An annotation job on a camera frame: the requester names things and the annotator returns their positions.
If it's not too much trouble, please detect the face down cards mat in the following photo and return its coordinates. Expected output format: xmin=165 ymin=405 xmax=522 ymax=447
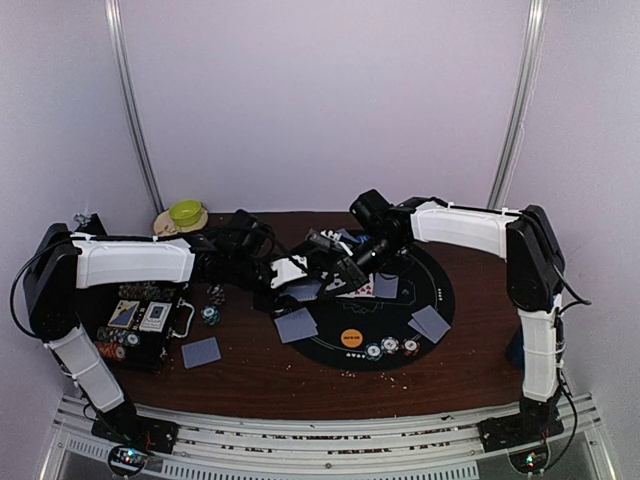
xmin=338 ymin=229 xmax=358 ymax=244
xmin=274 ymin=308 xmax=318 ymax=344
xmin=408 ymin=306 xmax=451 ymax=344

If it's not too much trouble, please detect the round black poker mat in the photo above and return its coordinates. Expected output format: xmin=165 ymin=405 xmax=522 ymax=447
xmin=272 ymin=246 xmax=455 ymax=372

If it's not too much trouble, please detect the green chip bottom mat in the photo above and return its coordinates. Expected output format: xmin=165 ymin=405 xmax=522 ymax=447
xmin=364 ymin=344 xmax=384 ymax=361

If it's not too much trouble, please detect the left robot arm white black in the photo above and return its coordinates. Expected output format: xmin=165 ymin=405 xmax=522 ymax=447
xmin=9 ymin=210 xmax=317 ymax=444

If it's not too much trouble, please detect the black poker set case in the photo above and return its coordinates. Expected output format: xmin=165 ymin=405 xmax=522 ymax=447
xmin=71 ymin=225 xmax=195 ymax=372

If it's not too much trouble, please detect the boxed card deck white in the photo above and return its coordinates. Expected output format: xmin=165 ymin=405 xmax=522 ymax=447
xmin=139 ymin=302 xmax=172 ymax=333

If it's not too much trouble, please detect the blue backed card deck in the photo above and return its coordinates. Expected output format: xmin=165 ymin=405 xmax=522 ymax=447
xmin=283 ymin=281 xmax=321 ymax=302

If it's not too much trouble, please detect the dark blue mug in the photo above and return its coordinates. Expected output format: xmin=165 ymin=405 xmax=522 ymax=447
xmin=505 ymin=332 xmax=524 ymax=371

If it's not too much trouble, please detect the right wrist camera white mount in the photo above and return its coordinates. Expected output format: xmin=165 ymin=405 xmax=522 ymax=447
xmin=306 ymin=229 xmax=359 ymax=256

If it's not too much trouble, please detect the right aluminium frame post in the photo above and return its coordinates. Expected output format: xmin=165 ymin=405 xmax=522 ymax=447
xmin=487 ymin=0 xmax=546 ymax=209

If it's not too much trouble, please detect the face down cards top mat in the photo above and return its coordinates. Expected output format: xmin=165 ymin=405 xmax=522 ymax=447
xmin=338 ymin=229 xmax=358 ymax=244

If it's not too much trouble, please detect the blue white 10 chip stack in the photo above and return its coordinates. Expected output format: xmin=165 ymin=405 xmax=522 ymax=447
xmin=207 ymin=285 xmax=226 ymax=306

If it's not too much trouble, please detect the aluminium frame post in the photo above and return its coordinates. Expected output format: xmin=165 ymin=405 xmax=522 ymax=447
xmin=104 ymin=0 xmax=164 ymax=214
xmin=487 ymin=0 xmax=546 ymax=209

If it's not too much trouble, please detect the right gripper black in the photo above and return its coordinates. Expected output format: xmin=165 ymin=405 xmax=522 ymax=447
xmin=317 ymin=231 xmax=408 ymax=299

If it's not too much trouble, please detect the boxed card deck gold blue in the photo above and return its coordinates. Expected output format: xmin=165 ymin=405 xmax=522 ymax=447
xmin=107 ymin=300 xmax=140 ymax=329

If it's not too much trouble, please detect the blue white chip bottom mat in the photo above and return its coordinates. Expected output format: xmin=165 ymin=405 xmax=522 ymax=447
xmin=380 ymin=337 xmax=400 ymax=355

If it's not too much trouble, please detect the left aluminium frame post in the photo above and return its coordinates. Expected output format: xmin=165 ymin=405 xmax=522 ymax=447
xmin=104 ymin=0 xmax=164 ymax=214

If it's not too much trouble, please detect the green plastic bowl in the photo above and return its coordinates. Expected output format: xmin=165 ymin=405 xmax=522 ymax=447
xmin=169 ymin=200 xmax=202 ymax=227

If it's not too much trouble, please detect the aluminium front rail frame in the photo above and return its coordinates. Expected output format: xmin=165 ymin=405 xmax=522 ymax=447
xmin=52 ymin=392 xmax=601 ymax=480

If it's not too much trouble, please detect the orange chip bottom mat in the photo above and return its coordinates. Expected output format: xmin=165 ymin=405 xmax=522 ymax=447
xmin=402 ymin=338 xmax=420 ymax=356

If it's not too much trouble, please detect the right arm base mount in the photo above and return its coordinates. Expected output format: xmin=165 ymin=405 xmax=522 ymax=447
xmin=477 ymin=404 xmax=564 ymax=452

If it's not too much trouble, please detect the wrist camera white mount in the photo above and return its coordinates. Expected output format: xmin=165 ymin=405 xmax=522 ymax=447
xmin=270 ymin=255 xmax=307 ymax=289
xmin=306 ymin=229 xmax=359 ymax=256

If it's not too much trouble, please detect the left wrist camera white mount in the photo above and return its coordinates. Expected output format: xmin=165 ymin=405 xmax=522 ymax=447
xmin=270 ymin=255 xmax=307 ymax=289

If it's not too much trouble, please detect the face up spades card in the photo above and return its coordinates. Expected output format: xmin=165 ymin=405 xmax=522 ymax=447
xmin=324 ymin=278 xmax=349 ymax=296

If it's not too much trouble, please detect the green blue 50 chip stack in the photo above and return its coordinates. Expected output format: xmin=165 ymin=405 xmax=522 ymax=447
xmin=201 ymin=306 xmax=221 ymax=326

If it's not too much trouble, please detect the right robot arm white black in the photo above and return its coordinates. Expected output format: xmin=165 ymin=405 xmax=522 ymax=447
xmin=320 ymin=190 xmax=571 ymax=442

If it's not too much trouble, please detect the orange big blind button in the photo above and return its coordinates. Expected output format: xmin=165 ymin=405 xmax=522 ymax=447
xmin=340 ymin=328 xmax=363 ymax=349

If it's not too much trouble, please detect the green chip row in case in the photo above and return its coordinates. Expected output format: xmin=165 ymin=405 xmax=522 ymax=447
xmin=97 ymin=327 xmax=141 ymax=347

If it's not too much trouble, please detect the orange chip row in case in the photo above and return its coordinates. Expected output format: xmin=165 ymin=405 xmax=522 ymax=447
xmin=96 ymin=342 xmax=126 ymax=361

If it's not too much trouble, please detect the face up hearts card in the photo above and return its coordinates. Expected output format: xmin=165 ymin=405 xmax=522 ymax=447
xmin=351 ymin=280 xmax=374 ymax=298

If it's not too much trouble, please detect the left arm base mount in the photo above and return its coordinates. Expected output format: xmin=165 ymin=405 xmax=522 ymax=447
xmin=91 ymin=396 xmax=179 ymax=454

